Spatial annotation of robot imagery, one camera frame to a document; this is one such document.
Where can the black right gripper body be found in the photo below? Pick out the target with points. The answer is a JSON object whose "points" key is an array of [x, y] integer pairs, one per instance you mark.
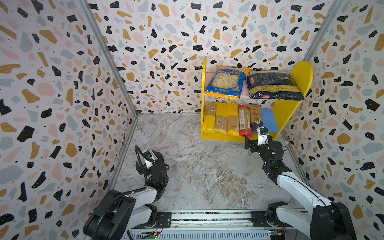
{"points": [[256, 144]]}

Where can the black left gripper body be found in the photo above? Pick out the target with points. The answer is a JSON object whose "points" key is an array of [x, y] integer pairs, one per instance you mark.
{"points": [[157, 162]]}

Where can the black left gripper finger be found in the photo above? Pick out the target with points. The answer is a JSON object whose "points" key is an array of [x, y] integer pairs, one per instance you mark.
{"points": [[158, 156], [140, 167]]}

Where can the yellow spaghetti box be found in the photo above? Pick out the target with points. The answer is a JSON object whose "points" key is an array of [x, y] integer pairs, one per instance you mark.
{"points": [[232, 119]]}

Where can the dark blue pasta bag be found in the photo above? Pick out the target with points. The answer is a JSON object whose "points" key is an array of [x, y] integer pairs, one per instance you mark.
{"points": [[255, 118]]}

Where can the red pasta packet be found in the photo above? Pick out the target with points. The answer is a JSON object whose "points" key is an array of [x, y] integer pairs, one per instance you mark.
{"points": [[245, 121]]}

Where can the clear yellow spaghetti packet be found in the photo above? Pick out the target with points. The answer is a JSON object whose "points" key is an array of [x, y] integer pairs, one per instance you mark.
{"points": [[221, 118]]}

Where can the yellow spaghetti bag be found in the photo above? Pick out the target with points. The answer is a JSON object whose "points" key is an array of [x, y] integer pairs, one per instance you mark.
{"points": [[209, 117]]}

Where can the black penne pasta bag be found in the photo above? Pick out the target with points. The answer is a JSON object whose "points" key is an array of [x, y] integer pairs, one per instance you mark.
{"points": [[273, 85]]}

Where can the blue orecchiette pasta bag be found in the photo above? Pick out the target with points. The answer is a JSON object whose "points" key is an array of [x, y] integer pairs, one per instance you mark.
{"points": [[227, 83]]}

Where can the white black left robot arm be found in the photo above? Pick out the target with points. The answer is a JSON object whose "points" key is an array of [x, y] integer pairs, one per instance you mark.
{"points": [[119, 212]]}

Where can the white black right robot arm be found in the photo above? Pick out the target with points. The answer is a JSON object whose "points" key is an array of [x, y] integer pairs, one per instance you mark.
{"points": [[322, 220]]}

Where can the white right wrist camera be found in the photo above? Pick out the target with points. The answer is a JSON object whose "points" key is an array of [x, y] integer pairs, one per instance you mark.
{"points": [[263, 134]]}

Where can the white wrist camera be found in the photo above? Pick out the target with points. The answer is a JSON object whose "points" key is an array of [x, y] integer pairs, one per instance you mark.
{"points": [[149, 159], [263, 134]]}

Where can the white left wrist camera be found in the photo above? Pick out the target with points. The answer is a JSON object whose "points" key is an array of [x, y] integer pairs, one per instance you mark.
{"points": [[149, 159]]}

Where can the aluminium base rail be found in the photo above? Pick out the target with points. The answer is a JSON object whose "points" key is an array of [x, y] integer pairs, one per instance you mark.
{"points": [[215, 225]]}

